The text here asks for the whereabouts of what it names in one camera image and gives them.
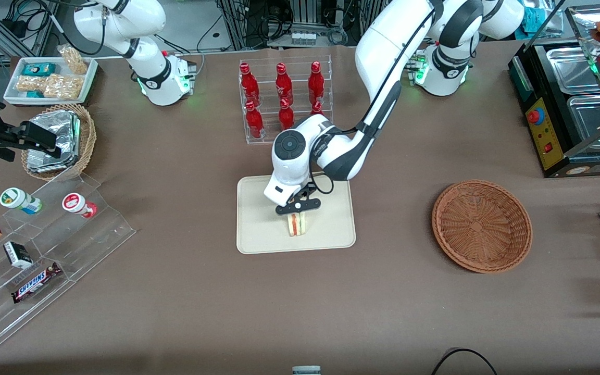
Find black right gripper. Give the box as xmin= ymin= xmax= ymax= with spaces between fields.
xmin=0 ymin=122 xmax=63 ymax=162

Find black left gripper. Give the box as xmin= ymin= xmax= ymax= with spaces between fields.
xmin=275 ymin=183 xmax=323 ymax=221

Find triangular sandwich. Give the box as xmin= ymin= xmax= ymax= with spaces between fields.
xmin=286 ymin=211 xmax=309 ymax=238

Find cream plastic tray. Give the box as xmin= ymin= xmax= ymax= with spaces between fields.
xmin=236 ymin=173 xmax=357 ymax=255

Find light tan wicker basket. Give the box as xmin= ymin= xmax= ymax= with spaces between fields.
xmin=21 ymin=104 xmax=97 ymax=181

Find white rectangular snack tray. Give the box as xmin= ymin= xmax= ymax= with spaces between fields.
xmin=3 ymin=56 xmax=99 ymax=106

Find brown round wicker basket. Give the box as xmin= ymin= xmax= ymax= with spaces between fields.
xmin=431 ymin=180 xmax=533 ymax=274

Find foil wrapped packages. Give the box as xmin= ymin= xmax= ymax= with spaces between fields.
xmin=26 ymin=110 xmax=81 ymax=173

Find clear bag of nuts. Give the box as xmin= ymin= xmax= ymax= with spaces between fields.
xmin=15 ymin=75 xmax=48 ymax=94
xmin=57 ymin=45 xmax=89 ymax=76
xmin=43 ymin=73 xmax=84 ymax=101

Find green lid yogurt bottle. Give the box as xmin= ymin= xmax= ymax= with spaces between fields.
xmin=0 ymin=187 xmax=43 ymax=215

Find red lid yogurt bottle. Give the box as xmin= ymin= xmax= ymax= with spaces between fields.
xmin=62 ymin=193 xmax=98 ymax=219

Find teal snack box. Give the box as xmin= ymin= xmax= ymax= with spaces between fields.
xmin=22 ymin=62 xmax=57 ymax=77

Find clear acrylic bottle rack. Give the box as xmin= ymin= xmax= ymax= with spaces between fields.
xmin=238 ymin=54 xmax=334 ymax=145

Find clear acrylic stepped stand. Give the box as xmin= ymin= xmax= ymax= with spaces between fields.
xmin=0 ymin=172 xmax=137 ymax=355

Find small black white box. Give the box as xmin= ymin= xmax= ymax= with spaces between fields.
xmin=3 ymin=241 xmax=34 ymax=270

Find brown Snickers bar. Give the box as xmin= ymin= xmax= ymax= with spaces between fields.
xmin=11 ymin=262 xmax=63 ymax=304

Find black food warmer cabinet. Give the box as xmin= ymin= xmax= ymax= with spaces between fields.
xmin=508 ymin=5 xmax=600 ymax=179

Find teal cloth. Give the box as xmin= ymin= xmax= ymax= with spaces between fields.
xmin=521 ymin=7 xmax=564 ymax=35

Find aluminium frame rack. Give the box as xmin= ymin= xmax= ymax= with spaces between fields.
xmin=216 ymin=0 xmax=385 ymax=48

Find black cable loop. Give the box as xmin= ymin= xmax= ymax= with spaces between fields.
xmin=431 ymin=347 xmax=498 ymax=375

